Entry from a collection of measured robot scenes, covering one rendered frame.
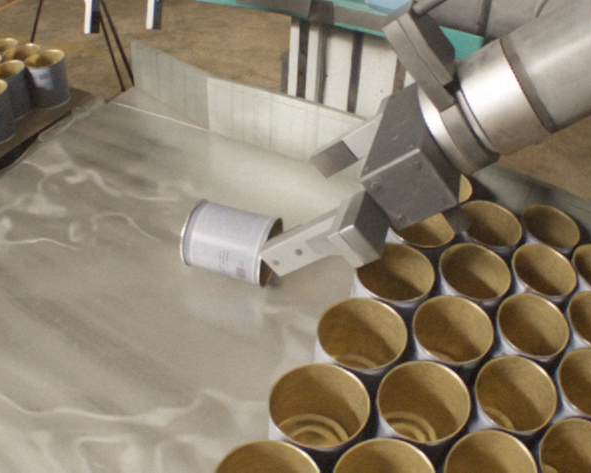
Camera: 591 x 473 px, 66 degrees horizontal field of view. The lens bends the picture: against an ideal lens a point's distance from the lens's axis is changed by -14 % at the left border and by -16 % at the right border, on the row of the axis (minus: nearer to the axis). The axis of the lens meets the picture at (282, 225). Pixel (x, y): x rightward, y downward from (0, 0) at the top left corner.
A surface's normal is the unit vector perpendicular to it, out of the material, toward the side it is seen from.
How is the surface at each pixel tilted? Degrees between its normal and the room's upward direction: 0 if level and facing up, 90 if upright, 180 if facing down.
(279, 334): 0
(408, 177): 90
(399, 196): 90
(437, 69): 90
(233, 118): 90
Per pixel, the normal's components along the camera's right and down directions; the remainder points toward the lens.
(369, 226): 0.69, -0.36
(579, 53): -0.57, 0.26
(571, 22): -0.72, -0.32
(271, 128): -0.48, 0.57
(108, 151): 0.04, -0.75
